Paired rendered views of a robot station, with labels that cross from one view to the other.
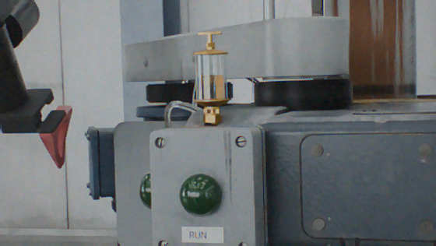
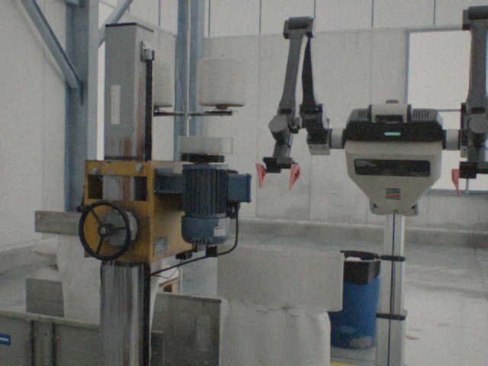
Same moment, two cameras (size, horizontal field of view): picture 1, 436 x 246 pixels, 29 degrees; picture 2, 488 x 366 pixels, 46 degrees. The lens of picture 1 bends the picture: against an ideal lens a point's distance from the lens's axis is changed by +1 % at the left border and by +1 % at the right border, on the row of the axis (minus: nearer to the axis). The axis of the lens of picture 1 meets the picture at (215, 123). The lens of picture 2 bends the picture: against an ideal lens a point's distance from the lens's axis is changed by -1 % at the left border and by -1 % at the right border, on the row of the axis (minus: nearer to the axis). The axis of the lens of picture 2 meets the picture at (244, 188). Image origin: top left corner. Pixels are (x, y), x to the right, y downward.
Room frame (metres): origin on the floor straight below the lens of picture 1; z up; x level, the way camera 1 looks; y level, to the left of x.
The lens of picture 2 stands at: (2.94, 0.33, 1.35)
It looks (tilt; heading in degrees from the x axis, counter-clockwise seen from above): 3 degrees down; 185
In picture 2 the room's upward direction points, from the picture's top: 1 degrees clockwise
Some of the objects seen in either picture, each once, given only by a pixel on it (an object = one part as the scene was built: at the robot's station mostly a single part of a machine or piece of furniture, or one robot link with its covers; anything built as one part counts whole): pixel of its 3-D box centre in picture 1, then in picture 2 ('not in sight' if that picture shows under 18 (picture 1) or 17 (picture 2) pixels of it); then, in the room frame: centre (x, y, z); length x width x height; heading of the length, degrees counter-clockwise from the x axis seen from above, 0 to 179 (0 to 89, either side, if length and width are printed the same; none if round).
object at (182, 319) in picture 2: not in sight; (117, 329); (0.33, -0.51, 0.54); 1.05 x 0.02 x 0.41; 76
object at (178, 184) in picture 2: not in sight; (176, 181); (1.15, -0.06, 1.27); 0.12 x 0.09 x 0.09; 166
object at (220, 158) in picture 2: (189, 93); (206, 159); (1.13, 0.03, 1.35); 0.12 x 0.12 x 0.04
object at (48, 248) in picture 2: not in sight; (74, 245); (-1.95, -1.63, 0.56); 0.66 x 0.43 x 0.15; 163
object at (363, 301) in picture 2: not in sight; (351, 298); (-1.39, 0.74, 0.32); 0.51 x 0.48 x 0.65; 166
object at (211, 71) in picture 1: (211, 76); not in sight; (0.66, 0.00, 1.37); 0.03 x 0.02 x 0.03; 76
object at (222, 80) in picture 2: not in sight; (222, 82); (0.99, 0.06, 1.61); 0.17 x 0.17 x 0.17
